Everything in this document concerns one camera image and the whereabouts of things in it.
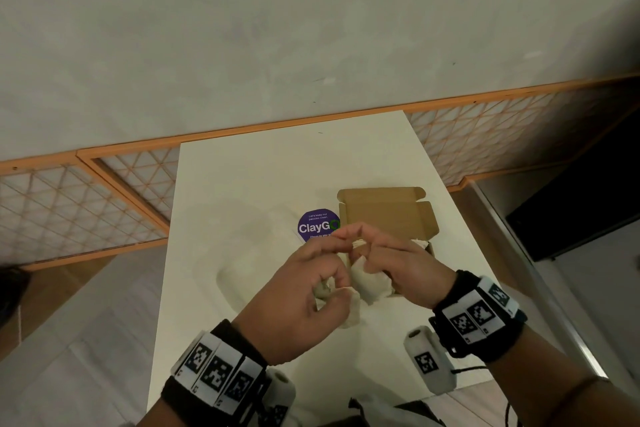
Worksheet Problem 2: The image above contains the open brown cardboard box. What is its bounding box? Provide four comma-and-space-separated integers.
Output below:
336, 186, 441, 298

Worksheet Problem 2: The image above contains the person's right hand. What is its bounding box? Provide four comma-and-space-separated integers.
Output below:
331, 222, 458, 312

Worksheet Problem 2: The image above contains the thin brown bracelet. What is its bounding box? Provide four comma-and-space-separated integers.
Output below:
547, 376, 612, 425

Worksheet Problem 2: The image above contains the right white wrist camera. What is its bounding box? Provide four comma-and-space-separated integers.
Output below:
403, 325, 458, 396

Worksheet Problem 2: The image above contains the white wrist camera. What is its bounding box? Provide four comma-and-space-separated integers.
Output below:
256, 367, 297, 427
403, 325, 458, 396

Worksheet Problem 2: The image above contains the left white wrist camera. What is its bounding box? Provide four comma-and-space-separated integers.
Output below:
256, 367, 297, 427

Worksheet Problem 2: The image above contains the left black marker wristband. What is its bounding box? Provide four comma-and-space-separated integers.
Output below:
160, 319, 269, 416

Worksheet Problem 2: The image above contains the person's left hand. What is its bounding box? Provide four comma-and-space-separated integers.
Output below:
231, 237, 362, 367

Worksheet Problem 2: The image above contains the black panel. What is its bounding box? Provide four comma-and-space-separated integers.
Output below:
505, 109, 640, 263

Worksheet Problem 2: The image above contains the person's left forearm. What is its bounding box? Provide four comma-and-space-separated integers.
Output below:
136, 394, 213, 427

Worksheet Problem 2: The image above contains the orange lattice partition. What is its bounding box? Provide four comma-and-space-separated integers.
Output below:
0, 72, 640, 273

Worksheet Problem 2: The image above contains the white wrapping paper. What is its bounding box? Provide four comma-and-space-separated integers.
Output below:
314, 262, 397, 330

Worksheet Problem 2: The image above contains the right black marker wristband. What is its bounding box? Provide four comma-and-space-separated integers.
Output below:
429, 270, 529, 364

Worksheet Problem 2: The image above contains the thin black cable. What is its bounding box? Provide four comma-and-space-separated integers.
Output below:
450, 365, 523, 427

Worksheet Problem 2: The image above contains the black marker wristband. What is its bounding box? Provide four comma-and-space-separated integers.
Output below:
429, 270, 529, 364
160, 319, 269, 416

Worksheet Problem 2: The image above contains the round purple sticker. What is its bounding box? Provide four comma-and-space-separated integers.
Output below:
297, 208, 342, 244

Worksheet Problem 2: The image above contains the person's right forearm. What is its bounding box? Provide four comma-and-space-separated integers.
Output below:
482, 326, 640, 427

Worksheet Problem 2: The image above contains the person's dark and white clothing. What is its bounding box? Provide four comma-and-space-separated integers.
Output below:
320, 394, 447, 427

